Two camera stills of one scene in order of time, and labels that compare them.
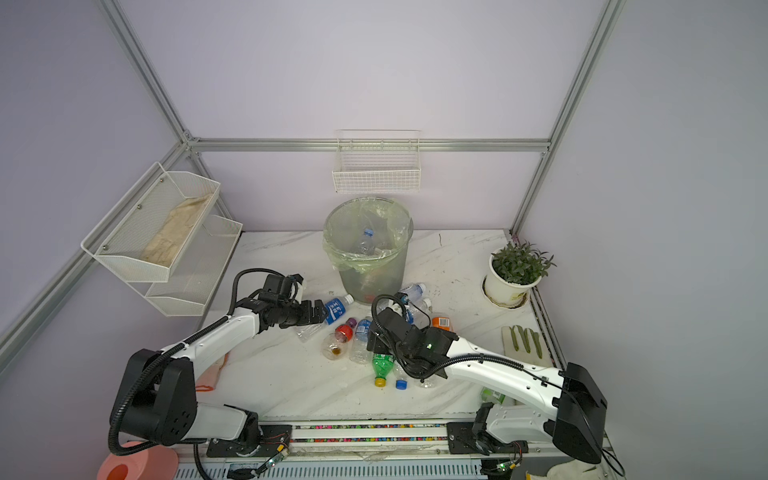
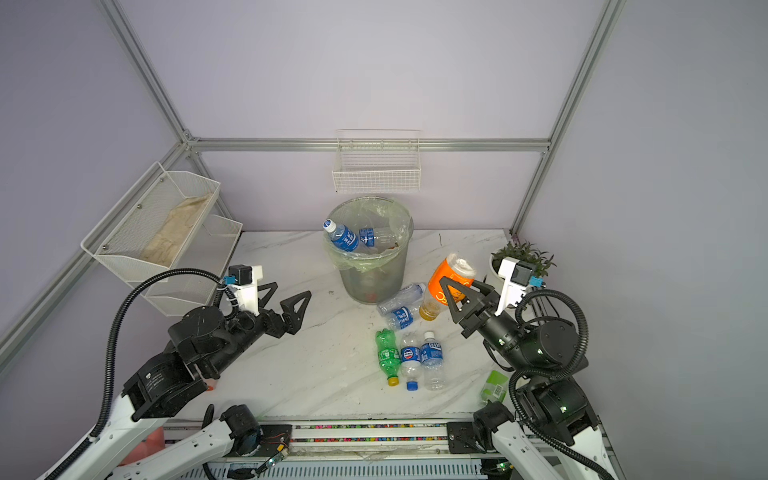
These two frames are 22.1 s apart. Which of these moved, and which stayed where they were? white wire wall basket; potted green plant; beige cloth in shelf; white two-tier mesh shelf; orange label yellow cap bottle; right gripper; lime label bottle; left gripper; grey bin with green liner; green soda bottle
Moved: green soda bottle; left gripper; right gripper; orange label yellow cap bottle
Stayed: white wire wall basket; potted green plant; white two-tier mesh shelf; grey bin with green liner; lime label bottle; beige cloth in shelf
